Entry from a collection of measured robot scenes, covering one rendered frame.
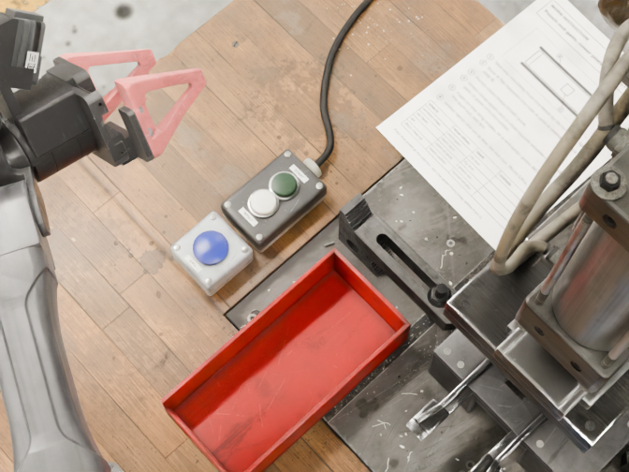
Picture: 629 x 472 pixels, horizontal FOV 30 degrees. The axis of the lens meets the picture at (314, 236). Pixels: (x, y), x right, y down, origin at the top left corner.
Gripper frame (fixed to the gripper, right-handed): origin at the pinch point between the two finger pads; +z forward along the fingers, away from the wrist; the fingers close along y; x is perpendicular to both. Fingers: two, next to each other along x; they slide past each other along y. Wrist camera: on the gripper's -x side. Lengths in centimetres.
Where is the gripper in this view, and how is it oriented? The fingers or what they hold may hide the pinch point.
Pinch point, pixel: (169, 69)
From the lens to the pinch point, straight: 101.7
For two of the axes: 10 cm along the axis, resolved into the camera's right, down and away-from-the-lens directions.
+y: -5.4, -2.9, 7.9
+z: 7.9, -5.1, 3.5
